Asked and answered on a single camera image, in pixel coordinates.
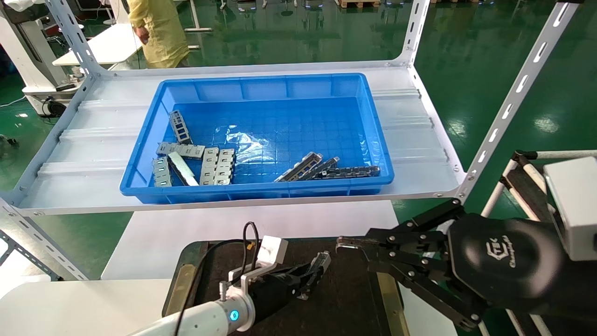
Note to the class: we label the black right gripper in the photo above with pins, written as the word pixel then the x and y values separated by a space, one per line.
pixel 503 261

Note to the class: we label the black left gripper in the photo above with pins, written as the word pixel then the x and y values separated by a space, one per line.
pixel 275 291

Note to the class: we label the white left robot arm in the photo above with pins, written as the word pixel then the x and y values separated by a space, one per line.
pixel 205 319

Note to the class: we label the black container tray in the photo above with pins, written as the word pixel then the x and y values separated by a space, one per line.
pixel 345 298

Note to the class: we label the blue plastic bin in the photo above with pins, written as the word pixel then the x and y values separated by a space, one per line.
pixel 317 121

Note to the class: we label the white metal shelf rack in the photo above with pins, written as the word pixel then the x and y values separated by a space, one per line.
pixel 93 140

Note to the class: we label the wooden pallet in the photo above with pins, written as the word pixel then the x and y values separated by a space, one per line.
pixel 359 3

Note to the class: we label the person in yellow coat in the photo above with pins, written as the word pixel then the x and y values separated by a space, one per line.
pixel 161 32

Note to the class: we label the white background table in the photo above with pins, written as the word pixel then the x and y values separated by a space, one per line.
pixel 107 44

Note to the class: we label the white background machine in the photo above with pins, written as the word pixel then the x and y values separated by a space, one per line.
pixel 28 51

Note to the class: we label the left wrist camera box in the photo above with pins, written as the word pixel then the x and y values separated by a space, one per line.
pixel 273 251

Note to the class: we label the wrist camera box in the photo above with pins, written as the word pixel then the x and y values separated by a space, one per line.
pixel 273 251
pixel 576 210

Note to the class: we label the dark metal bracket strip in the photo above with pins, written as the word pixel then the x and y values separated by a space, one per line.
pixel 354 171

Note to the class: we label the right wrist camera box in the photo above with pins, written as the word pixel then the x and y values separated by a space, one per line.
pixel 576 210

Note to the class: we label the perforated metal bracket part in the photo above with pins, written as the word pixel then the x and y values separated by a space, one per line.
pixel 180 126

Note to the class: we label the white desk leg frame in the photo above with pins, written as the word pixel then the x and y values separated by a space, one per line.
pixel 205 30

